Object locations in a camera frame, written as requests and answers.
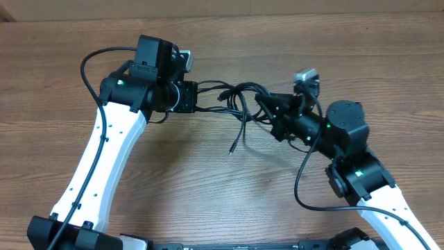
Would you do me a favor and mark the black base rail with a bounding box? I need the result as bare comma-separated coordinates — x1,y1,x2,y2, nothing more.
117,227,368,250

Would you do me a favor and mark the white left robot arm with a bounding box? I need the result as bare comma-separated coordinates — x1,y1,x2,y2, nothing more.
27,71,198,249

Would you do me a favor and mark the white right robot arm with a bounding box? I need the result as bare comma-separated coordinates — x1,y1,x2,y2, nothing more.
255,93,438,249

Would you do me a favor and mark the brown cardboard back panel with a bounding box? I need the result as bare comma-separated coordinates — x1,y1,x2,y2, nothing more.
1,0,443,22

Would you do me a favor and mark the black USB cable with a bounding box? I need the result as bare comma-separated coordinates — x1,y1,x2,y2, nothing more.
196,80,275,156

